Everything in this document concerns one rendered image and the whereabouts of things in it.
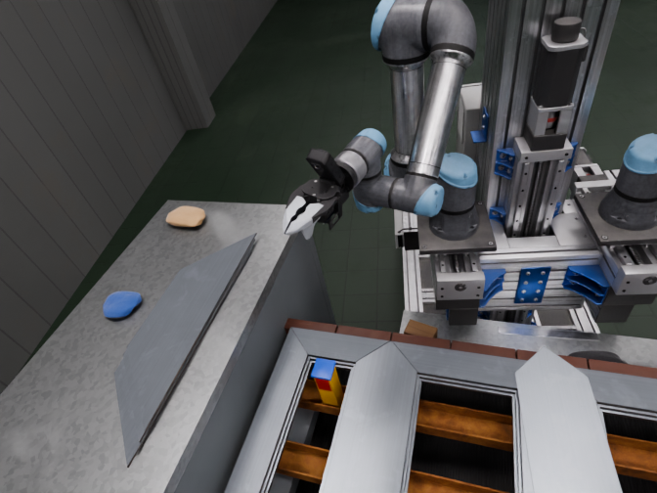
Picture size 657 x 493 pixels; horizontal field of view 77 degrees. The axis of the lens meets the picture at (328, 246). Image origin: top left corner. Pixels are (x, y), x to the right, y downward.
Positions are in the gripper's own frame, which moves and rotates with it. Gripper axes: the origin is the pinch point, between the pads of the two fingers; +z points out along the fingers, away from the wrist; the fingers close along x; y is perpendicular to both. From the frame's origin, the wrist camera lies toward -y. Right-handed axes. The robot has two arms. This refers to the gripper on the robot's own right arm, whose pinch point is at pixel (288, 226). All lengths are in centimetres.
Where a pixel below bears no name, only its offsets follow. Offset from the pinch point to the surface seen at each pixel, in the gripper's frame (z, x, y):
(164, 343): 19, 34, 43
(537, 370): -28, -54, 54
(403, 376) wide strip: -11, -23, 59
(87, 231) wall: -46, 244, 159
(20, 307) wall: 23, 212, 149
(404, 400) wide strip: -4, -26, 58
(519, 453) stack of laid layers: -5, -56, 55
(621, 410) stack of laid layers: -26, -74, 53
